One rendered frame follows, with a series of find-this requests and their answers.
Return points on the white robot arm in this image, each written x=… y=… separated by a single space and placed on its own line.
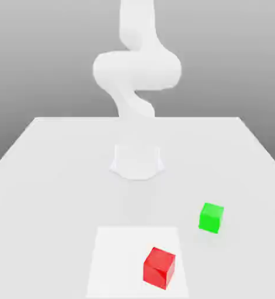
x=137 y=70

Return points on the small green cube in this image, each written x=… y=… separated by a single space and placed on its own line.
x=210 y=218

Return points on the small red cube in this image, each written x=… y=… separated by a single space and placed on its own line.
x=159 y=268

